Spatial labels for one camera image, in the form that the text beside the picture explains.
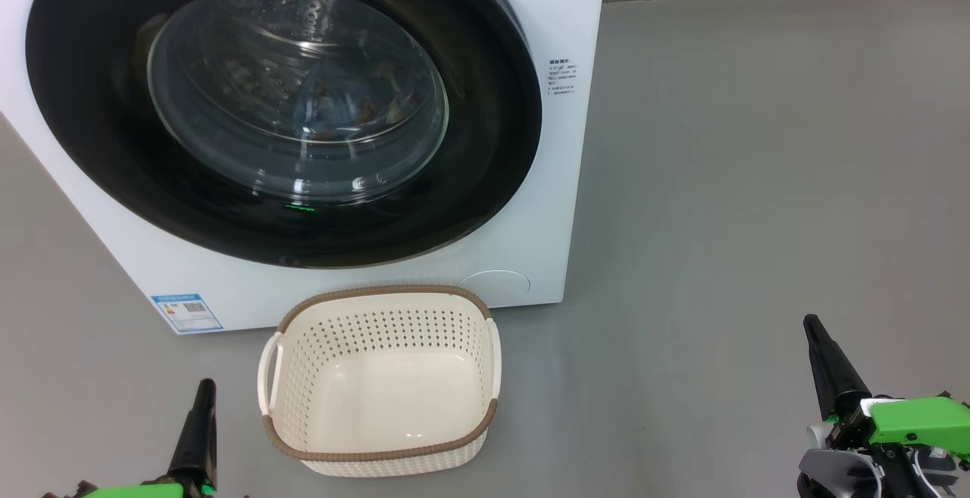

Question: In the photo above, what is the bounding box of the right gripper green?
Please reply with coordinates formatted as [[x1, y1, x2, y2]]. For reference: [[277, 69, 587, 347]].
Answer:
[[803, 315, 970, 459]]

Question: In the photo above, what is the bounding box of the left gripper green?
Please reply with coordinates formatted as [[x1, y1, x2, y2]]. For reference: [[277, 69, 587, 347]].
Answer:
[[80, 378, 218, 498]]

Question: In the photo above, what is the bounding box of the blue garment with orange prints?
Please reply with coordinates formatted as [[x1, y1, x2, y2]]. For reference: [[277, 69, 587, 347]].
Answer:
[[299, 74, 365, 143]]

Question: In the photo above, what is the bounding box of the black round glass washer door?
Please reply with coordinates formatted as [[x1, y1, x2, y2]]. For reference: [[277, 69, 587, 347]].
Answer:
[[25, 0, 543, 269]]

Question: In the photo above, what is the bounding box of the white front-load washing machine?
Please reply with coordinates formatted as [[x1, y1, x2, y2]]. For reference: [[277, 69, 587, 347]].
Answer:
[[0, 0, 609, 334]]

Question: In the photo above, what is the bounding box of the washing machine drum with clothes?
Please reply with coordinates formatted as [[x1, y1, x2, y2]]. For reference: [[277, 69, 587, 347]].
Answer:
[[149, 0, 448, 199]]

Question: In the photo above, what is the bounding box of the cream perforated laundry basket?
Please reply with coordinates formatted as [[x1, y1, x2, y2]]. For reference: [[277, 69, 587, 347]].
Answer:
[[258, 284, 502, 478]]

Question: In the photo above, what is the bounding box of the blue energy label sticker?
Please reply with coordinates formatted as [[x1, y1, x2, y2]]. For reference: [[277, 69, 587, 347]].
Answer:
[[150, 293, 225, 334]]

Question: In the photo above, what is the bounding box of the round drain filter cover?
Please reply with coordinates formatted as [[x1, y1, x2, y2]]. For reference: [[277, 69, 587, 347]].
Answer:
[[458, 270, 532, 309]]

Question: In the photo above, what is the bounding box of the small printed text label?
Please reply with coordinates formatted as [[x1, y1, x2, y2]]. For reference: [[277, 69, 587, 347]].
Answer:
[[548, 58, 580, 98]]

